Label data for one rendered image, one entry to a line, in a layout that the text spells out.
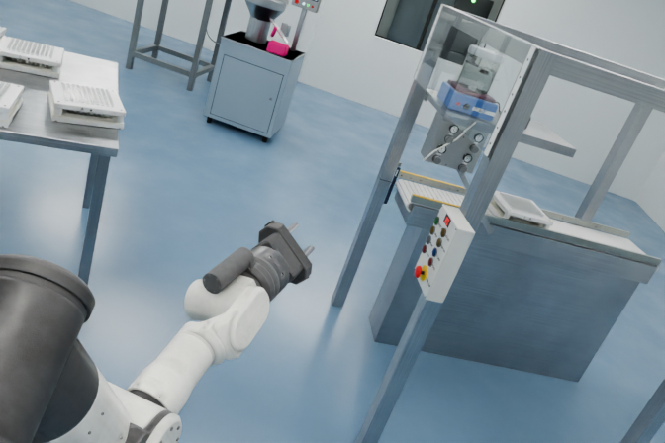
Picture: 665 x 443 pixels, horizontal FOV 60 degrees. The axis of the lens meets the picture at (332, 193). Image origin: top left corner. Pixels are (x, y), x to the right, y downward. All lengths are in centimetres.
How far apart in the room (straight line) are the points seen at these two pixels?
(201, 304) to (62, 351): 43
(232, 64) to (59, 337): 455
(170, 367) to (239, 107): 431
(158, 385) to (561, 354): 280
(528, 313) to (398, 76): 487
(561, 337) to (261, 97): 301
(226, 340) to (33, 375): 41
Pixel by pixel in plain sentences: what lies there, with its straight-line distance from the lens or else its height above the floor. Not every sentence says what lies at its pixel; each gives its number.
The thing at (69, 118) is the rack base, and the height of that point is 85.
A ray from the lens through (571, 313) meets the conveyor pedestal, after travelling 324.
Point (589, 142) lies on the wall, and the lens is 795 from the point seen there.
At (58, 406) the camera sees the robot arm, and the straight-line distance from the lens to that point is 54.
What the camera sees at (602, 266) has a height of 72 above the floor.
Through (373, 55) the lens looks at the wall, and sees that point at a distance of 749.
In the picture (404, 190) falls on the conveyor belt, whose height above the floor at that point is 79.
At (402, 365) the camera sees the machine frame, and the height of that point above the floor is 46.
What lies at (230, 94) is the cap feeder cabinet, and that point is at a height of 32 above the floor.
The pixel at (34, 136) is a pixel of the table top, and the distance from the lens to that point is 216.
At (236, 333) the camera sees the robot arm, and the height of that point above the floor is 116.
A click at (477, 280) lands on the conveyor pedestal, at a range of 291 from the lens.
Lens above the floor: 168
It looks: 22 degrees down
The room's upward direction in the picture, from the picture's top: 19 degrees clockwise
